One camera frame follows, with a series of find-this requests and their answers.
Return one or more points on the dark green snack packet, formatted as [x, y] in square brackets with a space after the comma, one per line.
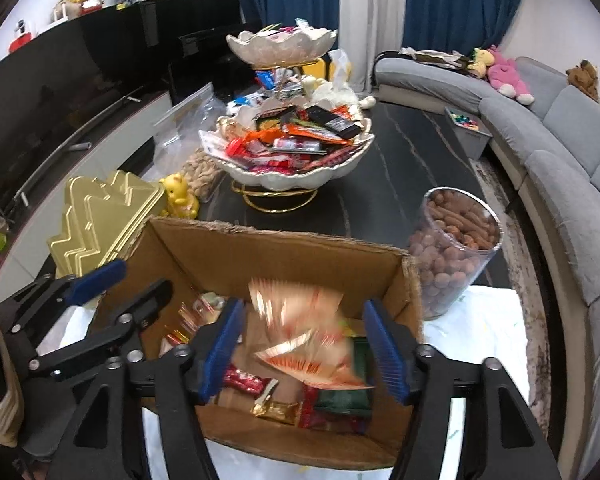
[345, 400]

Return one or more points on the brown cardboard box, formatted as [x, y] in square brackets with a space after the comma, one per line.
[290, 260]

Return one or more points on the pile of assorted snacks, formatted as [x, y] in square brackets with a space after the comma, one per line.
[290, 140]
[280, 35]

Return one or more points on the grey remote control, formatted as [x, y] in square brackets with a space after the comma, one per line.
[80, 146]

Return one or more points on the white tiered bowl stand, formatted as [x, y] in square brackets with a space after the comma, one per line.
[290, 180]

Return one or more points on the yellow plush toy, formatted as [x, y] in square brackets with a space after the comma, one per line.
[480, 62]

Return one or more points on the orange biscuit packet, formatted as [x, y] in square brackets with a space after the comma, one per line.
[305, 340]

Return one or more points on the grey television cabinet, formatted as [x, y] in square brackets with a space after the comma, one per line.
[105, 160]

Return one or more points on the patterned grey rug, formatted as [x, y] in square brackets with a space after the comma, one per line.
[520, 280]

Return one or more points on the grey curved sofa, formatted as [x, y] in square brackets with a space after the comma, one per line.
[555, 170]

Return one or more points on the brown plush bear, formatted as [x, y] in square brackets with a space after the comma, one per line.
[582, 77]

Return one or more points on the white figure on red base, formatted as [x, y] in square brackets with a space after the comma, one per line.
[20, 40]

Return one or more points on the small gold snack packet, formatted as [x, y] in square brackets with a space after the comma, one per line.
[275, 410]

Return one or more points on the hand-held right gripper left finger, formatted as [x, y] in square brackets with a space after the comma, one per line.
[222, 350]

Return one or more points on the pink plush toy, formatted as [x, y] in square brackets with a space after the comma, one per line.
[510, 72]

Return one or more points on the clear bag of nuts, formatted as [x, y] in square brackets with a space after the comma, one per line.
[200, 170]

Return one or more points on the yellow box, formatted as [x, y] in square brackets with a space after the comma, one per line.
[312, 67]

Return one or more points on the grey storage bin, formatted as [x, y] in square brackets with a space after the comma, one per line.
[472, 140]

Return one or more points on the light blue confetti cloth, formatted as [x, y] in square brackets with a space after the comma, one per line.
[480, 360]

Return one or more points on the black curved television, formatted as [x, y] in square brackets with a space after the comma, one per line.
[55, 100]

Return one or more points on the golden bear figurine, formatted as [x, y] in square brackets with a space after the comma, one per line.
[180, 197]

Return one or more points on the red shiny candy packet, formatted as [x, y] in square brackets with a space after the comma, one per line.
[242, 379]

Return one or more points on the black upright piano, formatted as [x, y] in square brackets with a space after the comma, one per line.
[190, 20]

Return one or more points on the white sheer curtain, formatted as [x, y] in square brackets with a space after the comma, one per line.
[375, 10]

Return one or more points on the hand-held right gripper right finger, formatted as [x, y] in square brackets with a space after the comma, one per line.
[385, 350]

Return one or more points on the pile of clothes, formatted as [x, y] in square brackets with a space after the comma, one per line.
[430, 57]

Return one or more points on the gold-lidded clear candy jar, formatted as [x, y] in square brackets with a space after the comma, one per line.
[105, 220]

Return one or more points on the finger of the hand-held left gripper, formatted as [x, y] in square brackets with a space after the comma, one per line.
[97, 275]
[140, 305]

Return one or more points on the clear jar of chocolate balls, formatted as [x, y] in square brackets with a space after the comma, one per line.
[450, 270]

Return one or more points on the white gift basket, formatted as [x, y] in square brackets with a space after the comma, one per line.
[75, 7]

